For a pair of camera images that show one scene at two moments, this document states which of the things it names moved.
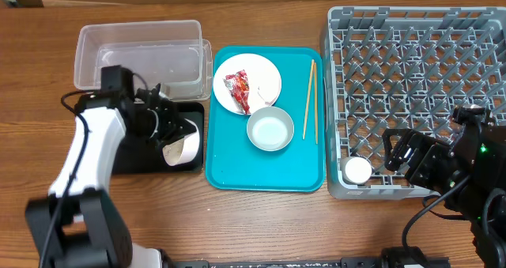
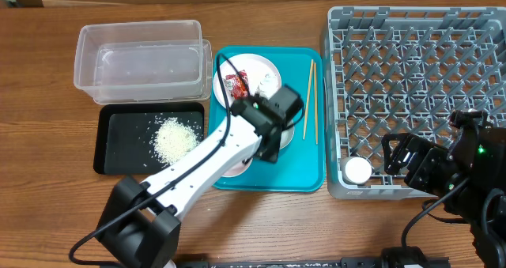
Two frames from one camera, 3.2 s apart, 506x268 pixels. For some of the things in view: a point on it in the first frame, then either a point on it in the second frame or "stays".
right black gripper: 427,149 stays
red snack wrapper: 238,86 stays
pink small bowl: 183,150 → 238,170
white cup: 356,170 stays
